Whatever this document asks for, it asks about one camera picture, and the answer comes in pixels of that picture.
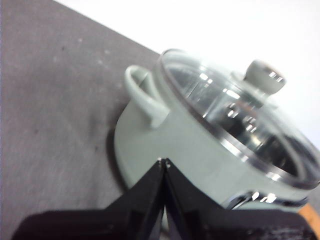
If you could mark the glass lid with pale knob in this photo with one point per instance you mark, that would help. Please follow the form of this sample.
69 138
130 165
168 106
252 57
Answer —
225 107

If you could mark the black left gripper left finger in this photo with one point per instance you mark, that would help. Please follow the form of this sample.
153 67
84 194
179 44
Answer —
125 220

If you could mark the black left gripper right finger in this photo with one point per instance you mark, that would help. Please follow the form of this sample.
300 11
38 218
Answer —
212 225

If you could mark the pale green pot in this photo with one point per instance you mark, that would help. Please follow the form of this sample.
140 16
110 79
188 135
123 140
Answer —
190 150

